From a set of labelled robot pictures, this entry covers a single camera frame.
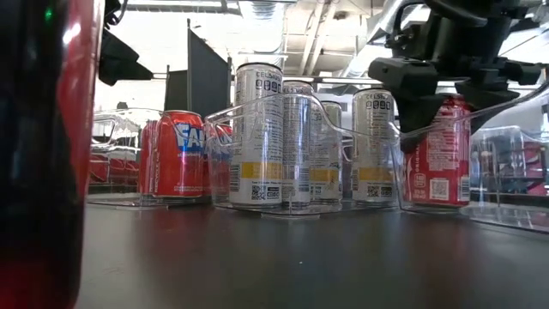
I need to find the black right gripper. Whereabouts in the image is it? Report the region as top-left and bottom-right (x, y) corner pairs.
(367, 21), (544, 154)

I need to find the red Fanta soda can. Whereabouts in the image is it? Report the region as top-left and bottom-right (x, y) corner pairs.
(152, 110), (205, 198)
(202, 123), (232, 199)

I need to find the long ceiling light strip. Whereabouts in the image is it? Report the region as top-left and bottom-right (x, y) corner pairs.
(282, 76), (387, 85)

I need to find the silver ventilation duct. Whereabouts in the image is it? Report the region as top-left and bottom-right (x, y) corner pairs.
(342, 0), (404, 78)

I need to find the clear plastic storage bin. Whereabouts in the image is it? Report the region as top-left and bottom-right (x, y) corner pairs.
(388, 79), (549, 235)
(87, 107), (212, 209)
(204, 92), (408, 220)

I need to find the white Celsius energy drink can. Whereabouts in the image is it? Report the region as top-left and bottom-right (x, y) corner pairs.
(228, 63), (285, 207)
(281, 80), (317, 205)
(351, 88), (396, 203)
(311, 100), (344, 202)

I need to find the metal frame rack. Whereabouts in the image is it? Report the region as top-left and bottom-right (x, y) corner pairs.
(471, 128), (549, 194)

